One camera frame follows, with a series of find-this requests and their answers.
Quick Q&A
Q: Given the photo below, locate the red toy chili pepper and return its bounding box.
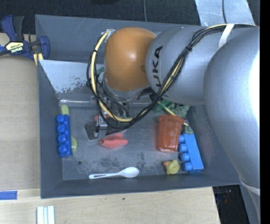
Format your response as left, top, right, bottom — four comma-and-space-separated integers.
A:
99, 133, 129, 150

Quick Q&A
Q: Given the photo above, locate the yellow toy banana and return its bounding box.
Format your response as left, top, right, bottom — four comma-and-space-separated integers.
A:
60, 104, 78, 154

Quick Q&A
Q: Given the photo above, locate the grey metal bin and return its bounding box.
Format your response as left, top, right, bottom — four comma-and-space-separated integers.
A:
34, 14, 242, 199

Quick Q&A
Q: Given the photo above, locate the orange plastic cup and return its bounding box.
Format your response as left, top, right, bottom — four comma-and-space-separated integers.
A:
157, 114, 185, 154

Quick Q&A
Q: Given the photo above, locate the blue studded toy brick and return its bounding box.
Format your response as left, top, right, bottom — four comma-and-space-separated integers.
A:
178, 132, 205, 173
55, 113, 73, 158

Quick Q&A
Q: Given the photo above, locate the green toy lettuce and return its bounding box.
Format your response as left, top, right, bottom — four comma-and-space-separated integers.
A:
152, 101, 194, 135

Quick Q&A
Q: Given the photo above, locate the white plastic spoon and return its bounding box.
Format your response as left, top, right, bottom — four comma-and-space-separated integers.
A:
88, 167, 140, 180

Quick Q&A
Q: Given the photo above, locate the yellow rubber duck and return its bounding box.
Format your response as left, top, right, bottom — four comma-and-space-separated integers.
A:
163, 160, 180, 175

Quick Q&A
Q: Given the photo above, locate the pale wood flat board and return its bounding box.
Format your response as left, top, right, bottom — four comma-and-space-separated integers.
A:
0, 57, 42, 191

